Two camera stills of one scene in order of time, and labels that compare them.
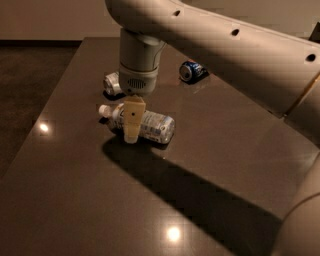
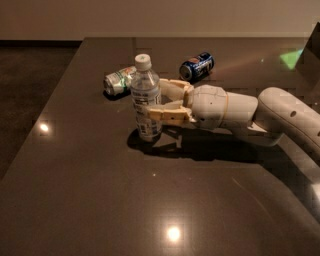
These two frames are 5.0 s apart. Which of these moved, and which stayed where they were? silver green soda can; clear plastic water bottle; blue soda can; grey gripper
Moved: grey gripper; clear plastic water bottle
Stayed: blue soda can; silver green soda can
